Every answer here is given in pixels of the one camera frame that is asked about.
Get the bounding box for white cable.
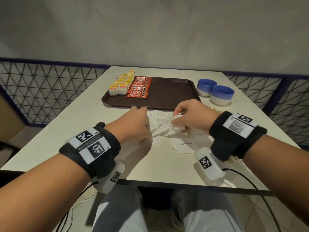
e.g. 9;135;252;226
70;190;97;210

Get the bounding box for bundle of wooden stir sticks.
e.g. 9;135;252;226
205;105;242;165

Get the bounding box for brown plastic tray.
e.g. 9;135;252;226
101;76;201;111

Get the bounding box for purple metal mesh railing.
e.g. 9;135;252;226
0;58;309;150

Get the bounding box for person's left forearm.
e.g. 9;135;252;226
0;153;91;232

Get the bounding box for row of red coffee sachets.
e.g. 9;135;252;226
126;76;153;98

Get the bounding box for person's left hand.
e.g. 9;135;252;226
104;106;153;145

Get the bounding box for person's grey trousers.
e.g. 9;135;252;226
93;186;244;232

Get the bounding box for blue and white bowl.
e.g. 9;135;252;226
210;85;235;106
196;78;218;97

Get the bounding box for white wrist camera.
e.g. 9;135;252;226
194;147;226;181
91;161;126;194

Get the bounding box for black cable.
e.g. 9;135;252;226
55;181;99;232

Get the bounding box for person's right hand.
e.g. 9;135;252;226
172;99;219;136

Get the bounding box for black wristband white markers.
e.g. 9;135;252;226
209;111;268;162
59;122;121;179

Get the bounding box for black metal table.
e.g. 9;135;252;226
0;140;21;189

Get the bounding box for person's right forearm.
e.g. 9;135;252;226
242;134;309;225

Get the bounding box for pile of white sugar packets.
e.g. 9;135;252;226
145;110;215;155

